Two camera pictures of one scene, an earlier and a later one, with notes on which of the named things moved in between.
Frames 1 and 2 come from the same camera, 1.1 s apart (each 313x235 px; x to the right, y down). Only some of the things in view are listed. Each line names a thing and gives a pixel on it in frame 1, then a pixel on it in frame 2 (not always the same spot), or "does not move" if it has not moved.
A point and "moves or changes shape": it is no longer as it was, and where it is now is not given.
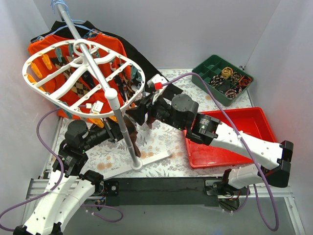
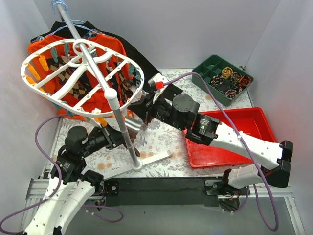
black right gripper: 147,107 does not move
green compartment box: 226,82 does not move
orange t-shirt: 84,78 does not move
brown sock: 132,132 moves or changes shape
